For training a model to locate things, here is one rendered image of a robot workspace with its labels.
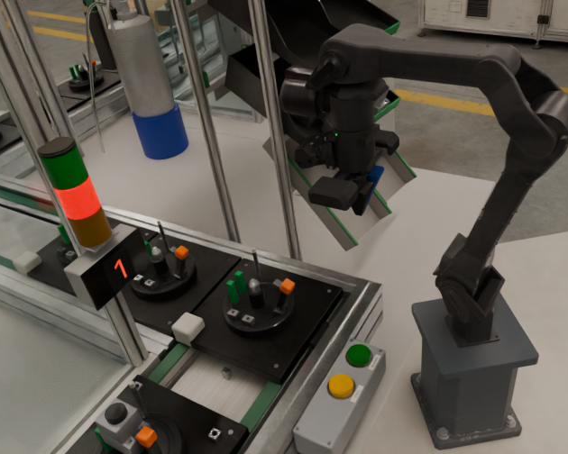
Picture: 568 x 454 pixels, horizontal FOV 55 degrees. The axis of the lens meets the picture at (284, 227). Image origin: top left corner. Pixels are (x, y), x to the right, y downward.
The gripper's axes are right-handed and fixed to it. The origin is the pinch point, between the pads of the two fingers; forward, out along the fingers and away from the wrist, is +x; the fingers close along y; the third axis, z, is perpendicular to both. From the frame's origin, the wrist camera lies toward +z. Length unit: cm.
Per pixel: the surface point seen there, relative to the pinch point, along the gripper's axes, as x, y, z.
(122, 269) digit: 5.2, 23.8, 29.0
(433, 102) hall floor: 125, -285, 84
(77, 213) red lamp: -6.9, 26.2, 30.1
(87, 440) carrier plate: 28, 41, 30
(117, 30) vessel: -4, -48, 99
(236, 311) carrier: 24.7, 9.7, 21.6
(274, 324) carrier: 26.3, 8.5, 14.3
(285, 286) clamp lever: 18.1, 5.8, 12.3
